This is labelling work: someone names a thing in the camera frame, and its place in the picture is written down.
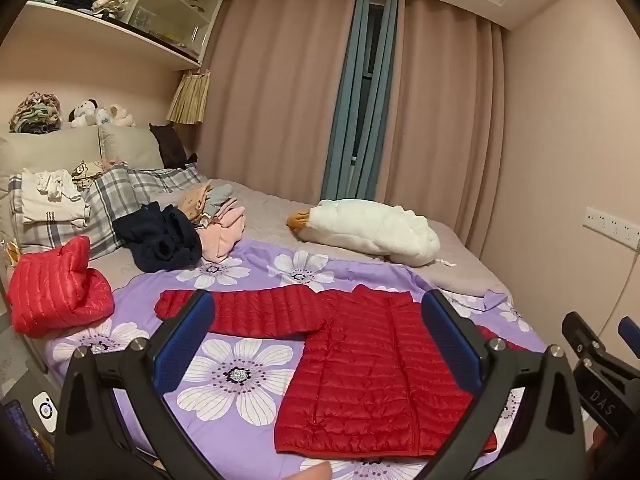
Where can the pink folded clothes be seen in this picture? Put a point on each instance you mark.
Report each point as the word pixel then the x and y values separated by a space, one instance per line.
pixel 225 232

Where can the navy blue garment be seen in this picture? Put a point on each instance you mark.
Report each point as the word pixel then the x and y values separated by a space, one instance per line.
pixel 160 237

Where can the cream plush toy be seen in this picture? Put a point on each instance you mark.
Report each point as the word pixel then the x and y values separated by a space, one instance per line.
pixel 117 116

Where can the small beige headboard cushion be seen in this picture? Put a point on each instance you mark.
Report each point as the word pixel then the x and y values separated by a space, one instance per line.
pixel 130 147

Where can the white wall socket strip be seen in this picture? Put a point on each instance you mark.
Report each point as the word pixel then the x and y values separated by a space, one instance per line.
pixel 612 227

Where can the white clothes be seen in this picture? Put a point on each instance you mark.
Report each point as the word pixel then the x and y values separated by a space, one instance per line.
pixel 50 200

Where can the multicolour knitted item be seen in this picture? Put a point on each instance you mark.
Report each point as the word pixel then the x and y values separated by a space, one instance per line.
pixel 35 112

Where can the cartoon printed cloth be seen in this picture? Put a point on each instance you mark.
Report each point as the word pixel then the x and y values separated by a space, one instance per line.
pixel 87 172

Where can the pink curtain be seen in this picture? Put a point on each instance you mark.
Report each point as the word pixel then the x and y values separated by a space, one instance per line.
pixel 280 90
pixel 440 130

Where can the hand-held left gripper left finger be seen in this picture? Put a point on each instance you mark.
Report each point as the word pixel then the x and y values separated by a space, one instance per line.
pixel 185 342

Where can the purple floral blanket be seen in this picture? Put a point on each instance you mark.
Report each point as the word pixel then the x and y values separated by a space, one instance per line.
pixel 240 385

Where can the red down jacket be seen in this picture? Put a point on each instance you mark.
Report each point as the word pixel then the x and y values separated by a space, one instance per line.
pixel 55 290
pixel 360 360

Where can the white wall shelf cabinet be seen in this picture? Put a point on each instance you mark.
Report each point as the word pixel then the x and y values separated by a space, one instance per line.
pixel 165 15

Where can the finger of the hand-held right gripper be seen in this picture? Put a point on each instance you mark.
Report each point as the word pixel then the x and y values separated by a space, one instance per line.
pixel 582 332
pixel 629 329

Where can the black and white plush dog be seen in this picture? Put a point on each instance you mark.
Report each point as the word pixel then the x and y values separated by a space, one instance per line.
pixel 82 112

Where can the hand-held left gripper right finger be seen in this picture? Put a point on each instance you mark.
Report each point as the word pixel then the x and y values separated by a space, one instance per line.
pixel 450 345

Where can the grey garment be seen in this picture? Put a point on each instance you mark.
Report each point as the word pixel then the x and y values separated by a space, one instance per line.
pixel 220 197

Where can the white square device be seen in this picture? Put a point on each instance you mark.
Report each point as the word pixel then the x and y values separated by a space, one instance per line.
pixel 46 410

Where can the yellow pleated lamp shade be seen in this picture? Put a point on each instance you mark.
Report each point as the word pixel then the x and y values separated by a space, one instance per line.
pixel 189 97

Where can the dark brown pillow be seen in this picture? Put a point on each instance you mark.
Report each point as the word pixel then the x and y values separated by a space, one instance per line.
pixel 170 147

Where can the person's right hand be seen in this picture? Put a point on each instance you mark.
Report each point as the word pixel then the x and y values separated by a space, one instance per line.
pixel 597 452

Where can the teal curtain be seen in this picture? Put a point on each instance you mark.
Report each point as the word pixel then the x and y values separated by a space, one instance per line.
pixel 350 100

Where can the large beige headboard cushion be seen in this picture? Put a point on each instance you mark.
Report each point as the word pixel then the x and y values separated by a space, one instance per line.
pixel 45 152

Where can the grey bed cover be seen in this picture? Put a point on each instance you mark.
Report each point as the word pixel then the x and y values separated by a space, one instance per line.
pixel 280 210

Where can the folded red down jacket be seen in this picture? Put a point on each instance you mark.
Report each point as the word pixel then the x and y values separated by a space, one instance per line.
pixel 55 290

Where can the beige floral garment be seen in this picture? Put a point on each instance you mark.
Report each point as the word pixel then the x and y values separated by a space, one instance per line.
pixel 195 202

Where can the white fleece garment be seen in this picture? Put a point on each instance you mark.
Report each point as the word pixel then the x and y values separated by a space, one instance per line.
pixel 375 232

